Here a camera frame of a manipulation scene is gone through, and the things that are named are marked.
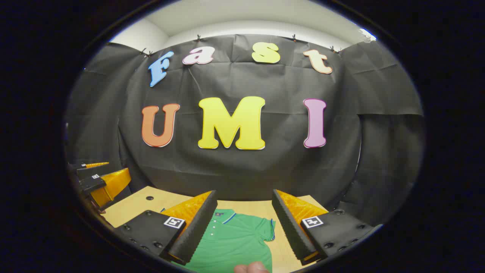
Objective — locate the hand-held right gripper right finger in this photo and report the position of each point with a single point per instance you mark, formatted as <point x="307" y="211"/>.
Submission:
<point x="290" y="227"/>

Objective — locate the green T-shirt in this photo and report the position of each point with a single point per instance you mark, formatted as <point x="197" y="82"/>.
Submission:
<point x="235" y="242"/>

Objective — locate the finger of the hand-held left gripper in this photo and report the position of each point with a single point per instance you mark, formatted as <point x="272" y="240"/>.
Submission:
<point x="94" y="165"/>
<point x="113" y="184"/>

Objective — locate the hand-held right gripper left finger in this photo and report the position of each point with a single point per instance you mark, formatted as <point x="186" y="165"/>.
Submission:
<point x="197" y="231"/>

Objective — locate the black backdrop cloth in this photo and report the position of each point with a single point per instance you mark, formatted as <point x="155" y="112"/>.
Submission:
<point x="265" y="170"/>

